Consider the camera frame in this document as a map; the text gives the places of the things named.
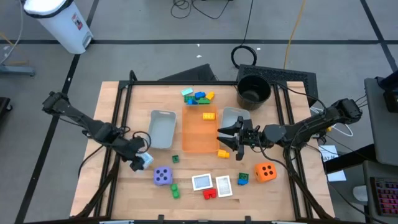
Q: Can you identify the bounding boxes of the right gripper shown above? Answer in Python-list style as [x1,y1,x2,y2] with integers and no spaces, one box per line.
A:
[217,116,265,161]

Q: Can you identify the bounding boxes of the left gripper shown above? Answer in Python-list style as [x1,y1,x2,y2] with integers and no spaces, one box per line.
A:
[119,136,149,172]

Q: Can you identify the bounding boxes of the blue-backed playing card deck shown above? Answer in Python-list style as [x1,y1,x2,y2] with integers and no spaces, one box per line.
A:
[141,152,155,170]

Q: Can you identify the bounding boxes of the purple foam die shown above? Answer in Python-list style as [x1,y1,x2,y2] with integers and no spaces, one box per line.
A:
[153,166,174,187]

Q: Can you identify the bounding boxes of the orange foam die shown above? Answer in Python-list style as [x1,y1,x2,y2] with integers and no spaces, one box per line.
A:
[254,161,277,184]

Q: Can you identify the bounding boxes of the grey plastic bin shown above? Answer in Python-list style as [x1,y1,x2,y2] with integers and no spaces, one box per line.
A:
[147,109,177,149]
[219,106,251,147]

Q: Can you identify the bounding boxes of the orange translucent plastic bin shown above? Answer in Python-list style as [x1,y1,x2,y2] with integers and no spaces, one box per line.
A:
[181,104,220,154]

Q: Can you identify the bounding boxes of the black round bucket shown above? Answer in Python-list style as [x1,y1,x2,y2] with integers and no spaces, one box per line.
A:
[236,73,272,111]

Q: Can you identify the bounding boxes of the red two-stud toy brick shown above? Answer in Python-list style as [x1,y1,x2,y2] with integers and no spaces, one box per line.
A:
[203,188,218,200]

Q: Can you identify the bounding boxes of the white paper sheet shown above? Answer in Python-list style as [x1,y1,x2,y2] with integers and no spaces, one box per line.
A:
[318,144,340,162]
[326,170,347,183]

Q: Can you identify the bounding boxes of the black desk beam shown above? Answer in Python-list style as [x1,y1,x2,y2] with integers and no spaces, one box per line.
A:
[323,143,377,175]

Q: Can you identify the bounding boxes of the white computer mouse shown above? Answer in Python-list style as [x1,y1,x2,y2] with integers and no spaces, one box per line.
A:
[353,185,369,202]

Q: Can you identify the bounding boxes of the grey desk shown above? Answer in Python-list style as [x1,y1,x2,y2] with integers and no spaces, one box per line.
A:
[364,77,398,167]
[362,160,398,224]

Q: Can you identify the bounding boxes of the black caster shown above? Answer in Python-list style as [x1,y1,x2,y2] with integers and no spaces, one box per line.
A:
[0,96,13,121]

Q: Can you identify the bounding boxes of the grey table foot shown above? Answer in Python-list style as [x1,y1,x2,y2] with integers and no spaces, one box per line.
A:
[0,63,36,77]

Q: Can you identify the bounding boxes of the black desk device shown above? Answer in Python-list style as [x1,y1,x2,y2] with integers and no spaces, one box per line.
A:
[376,70,398,113]

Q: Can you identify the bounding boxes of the white trash can black liner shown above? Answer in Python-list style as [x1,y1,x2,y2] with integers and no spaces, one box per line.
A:
[23,0,94,55]

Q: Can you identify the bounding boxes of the black keyboard pink keys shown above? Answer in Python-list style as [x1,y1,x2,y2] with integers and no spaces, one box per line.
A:
[369,176,398,217]

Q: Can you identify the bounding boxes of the coiled black floor cable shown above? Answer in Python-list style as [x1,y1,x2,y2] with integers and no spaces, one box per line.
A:
[230,0,258,70]

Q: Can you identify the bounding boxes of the black aluminium table frame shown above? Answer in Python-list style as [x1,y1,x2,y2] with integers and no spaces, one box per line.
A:
[73,70,336,224]

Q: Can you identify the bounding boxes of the white looped cable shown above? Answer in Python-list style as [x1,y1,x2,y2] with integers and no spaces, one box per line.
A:
[310,107,354,138]

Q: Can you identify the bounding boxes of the yellow hanging cable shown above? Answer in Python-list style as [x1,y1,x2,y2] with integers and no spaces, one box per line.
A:
[282,0,308,70]

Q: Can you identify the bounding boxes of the tangled black floor cable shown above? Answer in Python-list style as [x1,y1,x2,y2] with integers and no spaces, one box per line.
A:
[170,0,233,20]

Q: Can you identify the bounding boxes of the grey floor cable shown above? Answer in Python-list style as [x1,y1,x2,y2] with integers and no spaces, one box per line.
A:
[0,0,25,65]

